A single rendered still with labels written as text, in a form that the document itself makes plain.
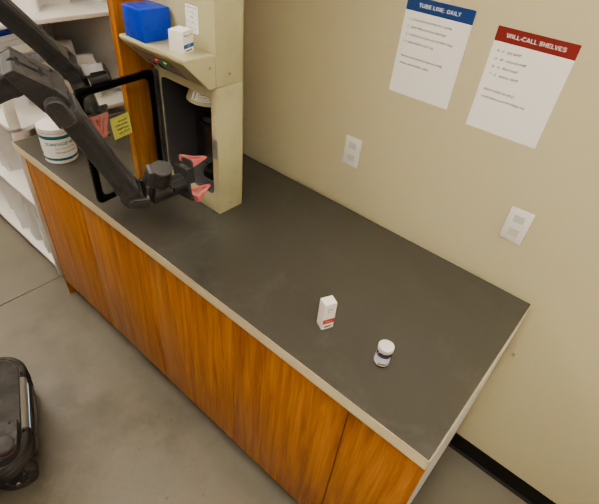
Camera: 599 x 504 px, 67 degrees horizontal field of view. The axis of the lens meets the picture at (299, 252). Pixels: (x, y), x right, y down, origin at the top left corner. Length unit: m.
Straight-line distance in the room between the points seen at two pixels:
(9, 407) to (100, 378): 0.44
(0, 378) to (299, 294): 1.37
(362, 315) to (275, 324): 0.26
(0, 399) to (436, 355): 1.68
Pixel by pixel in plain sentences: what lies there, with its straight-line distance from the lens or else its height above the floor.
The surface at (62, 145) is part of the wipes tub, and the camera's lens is 2.10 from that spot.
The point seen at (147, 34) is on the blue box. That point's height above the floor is 1.53.
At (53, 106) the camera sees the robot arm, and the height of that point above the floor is 1.54.
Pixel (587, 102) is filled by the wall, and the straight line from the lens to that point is 1.41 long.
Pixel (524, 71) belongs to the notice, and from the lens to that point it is 1.43.
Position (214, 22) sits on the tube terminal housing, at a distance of 1.45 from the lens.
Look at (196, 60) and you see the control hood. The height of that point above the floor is 1.51.
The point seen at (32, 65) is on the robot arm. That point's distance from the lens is 1.09.
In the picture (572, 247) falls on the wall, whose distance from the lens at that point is 1.55.
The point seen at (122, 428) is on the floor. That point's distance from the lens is 2.28.
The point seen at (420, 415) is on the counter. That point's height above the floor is 0.94.
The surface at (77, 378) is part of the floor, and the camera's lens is 2.48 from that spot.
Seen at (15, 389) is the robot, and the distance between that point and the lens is 2.23.
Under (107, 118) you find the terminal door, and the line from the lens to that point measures 1.65.
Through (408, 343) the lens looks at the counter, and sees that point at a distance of 1.35.
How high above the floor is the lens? 1.93
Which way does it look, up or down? 39 degrees down
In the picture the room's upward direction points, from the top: 6 degrees clockwise
